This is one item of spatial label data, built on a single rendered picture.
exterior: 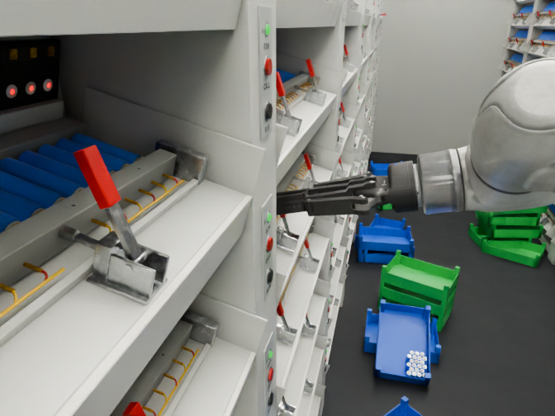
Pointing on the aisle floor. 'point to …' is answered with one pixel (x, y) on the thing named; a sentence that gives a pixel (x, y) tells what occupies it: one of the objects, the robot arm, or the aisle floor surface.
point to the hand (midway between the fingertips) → (286, 202)
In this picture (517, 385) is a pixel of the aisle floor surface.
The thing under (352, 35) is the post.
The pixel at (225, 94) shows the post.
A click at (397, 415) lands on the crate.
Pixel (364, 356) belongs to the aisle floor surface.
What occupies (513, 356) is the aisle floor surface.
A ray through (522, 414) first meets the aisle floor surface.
